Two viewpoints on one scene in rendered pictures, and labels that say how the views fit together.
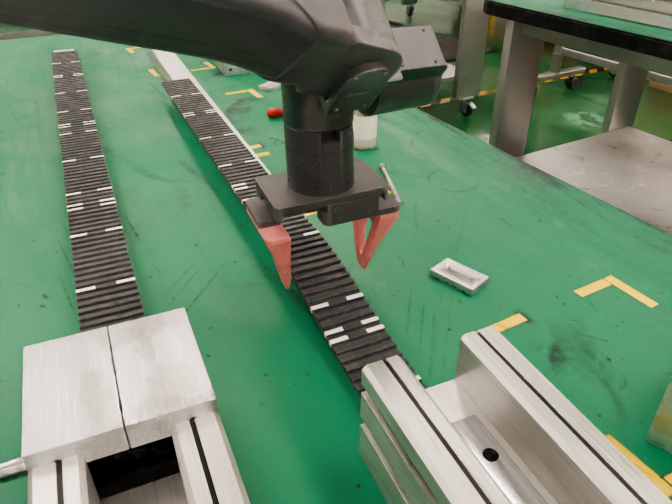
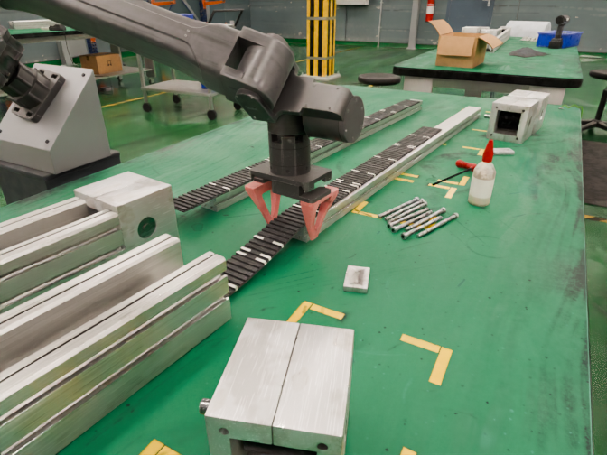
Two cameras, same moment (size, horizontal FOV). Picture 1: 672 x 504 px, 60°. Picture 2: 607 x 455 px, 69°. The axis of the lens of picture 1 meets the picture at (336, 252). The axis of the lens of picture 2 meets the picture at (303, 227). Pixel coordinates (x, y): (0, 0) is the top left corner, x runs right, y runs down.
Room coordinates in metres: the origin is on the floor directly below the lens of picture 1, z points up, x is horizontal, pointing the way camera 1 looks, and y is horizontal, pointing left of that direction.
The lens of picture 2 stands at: (0.17, -0.49, 1.11)
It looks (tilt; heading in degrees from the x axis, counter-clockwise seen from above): 28 degrees down; 58
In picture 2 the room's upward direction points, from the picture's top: straight up
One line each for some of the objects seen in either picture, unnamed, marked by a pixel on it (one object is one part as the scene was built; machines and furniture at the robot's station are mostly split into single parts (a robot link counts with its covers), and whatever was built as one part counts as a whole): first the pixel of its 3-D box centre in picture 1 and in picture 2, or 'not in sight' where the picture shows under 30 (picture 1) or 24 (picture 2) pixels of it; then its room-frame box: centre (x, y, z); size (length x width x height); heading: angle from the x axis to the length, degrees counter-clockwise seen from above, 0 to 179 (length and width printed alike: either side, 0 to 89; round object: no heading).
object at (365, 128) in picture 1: (364, 107); (484, 171); (0.82, -0.04, 0.84); 0.04 x 0.04 x 0.12
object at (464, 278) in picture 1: (459, 276); (357, 279); (0.48, -0.12, 0.78); 0.05 x 0.03 x 0.01; 46
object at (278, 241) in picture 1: (296, 239); (277, 199); (0.45, 0.04, 0.84); 0.07 x 0.07 x 0.09; 22
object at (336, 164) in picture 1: (320, 161); (289, 156); (0.46, 0.01, 0.92); 0.10 x 0.07 x 0.07; 112
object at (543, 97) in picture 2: not in sight; (520, 110); (1.35, 0.25, 0.83); 0.11 x 0.10 x 0.10; 112
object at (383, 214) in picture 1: (348, 227); (305, 207); (0.47, -0.01, 0.85); 0.07 x 0.07 x 0.09; 22
